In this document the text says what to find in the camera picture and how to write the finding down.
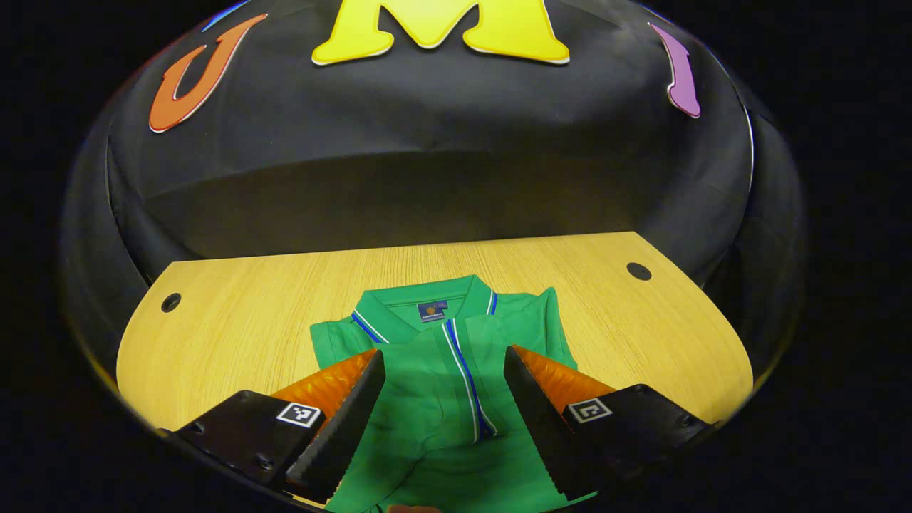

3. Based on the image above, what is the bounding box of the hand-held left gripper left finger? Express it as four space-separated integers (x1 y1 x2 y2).
158 348 387 503

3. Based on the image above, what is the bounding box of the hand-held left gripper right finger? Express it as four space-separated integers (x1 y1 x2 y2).
503 345 717 503

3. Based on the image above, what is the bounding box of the green T-shirt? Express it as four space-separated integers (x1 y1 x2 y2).
310 274 599 513

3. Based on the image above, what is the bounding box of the black backdrop cloth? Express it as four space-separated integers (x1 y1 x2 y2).
61 0 809 400

